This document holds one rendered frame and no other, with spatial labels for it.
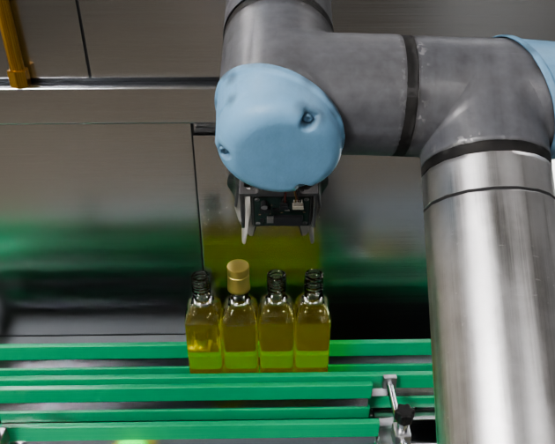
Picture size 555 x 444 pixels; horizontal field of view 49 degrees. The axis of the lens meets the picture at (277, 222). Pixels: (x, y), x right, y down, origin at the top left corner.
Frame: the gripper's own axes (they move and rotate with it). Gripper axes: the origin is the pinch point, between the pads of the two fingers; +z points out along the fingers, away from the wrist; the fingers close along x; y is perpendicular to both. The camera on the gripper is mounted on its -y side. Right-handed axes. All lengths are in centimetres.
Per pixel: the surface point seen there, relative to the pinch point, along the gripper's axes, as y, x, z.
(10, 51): -30.2, -37.7, -0.5
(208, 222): -19.8, -11.3, 26.5
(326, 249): -17.9, 8.7, 32.1
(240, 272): -7.0, -5.3, 21.9
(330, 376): 2.0, 8.8, 39.6
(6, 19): -31.8, -37.2, -4.5
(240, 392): 4.5, -5.8, 39.8
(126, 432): 11.5, -22.8, 37.2
